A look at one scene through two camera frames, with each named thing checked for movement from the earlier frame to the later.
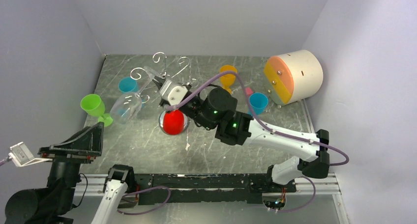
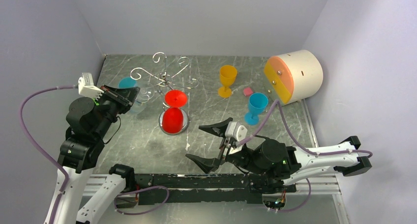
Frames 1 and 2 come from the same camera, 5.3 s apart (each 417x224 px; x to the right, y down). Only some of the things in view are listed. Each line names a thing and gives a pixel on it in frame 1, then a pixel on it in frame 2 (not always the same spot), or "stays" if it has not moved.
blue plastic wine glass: (257, 102) stays
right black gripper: (158, 81) -> (209, 164)
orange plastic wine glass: (227, 80) stays
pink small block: (249, 91) stays
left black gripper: (83, 146) -> (125, 97)
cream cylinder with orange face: (293, 76) stays
